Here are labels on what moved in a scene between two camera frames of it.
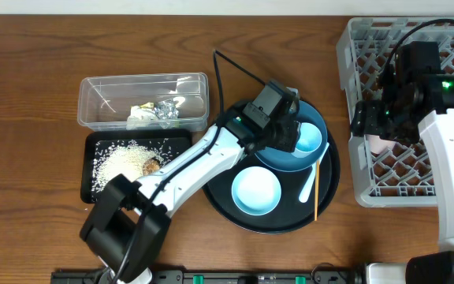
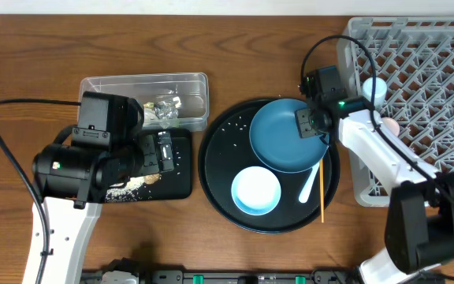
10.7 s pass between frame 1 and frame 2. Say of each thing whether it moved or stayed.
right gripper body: moved
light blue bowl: stayed
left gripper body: moved
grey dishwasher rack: stayed
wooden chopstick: moved
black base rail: stayed
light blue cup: moved
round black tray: stayed
